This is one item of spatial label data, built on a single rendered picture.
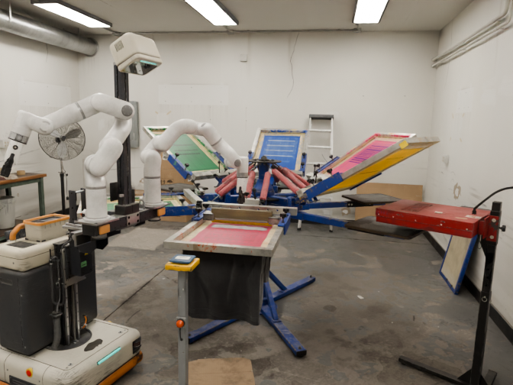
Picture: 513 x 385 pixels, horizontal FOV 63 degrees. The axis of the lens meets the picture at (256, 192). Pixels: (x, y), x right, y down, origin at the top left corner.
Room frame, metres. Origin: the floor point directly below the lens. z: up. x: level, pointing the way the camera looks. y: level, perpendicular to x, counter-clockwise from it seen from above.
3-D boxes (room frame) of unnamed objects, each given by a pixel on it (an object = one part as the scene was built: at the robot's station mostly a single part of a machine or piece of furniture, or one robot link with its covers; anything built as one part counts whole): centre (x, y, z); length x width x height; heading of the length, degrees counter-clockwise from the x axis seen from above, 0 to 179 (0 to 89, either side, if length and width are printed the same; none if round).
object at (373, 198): (3.74, -0.69, 0.91); 1.34 x 0.40 x 0.08; 110
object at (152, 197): (2.41, 0.62, 1.21); 0.16 x 0.13 x 0.15; 67
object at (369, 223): (3.08, -0.57, 0.91); 1.34 x 0.40 x 0.08; 50
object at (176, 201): (3.20, 0.80, 1.05); 1.08 x 0.61 x 0.23; 110
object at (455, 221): (2.60, -1.14, 1.06); 0.61 x 0.46 x 0.12; 50
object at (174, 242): (2.47, 0.13, 0.97); 0.79 x 0.58 x 0.04; 170
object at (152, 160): (2.41, 0.61, 1.37); 0.13 x 0.10 x 0.16; 28
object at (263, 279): (2.38, -0.06, 0.74); 0.46 x 0.04 x 0.42; 170
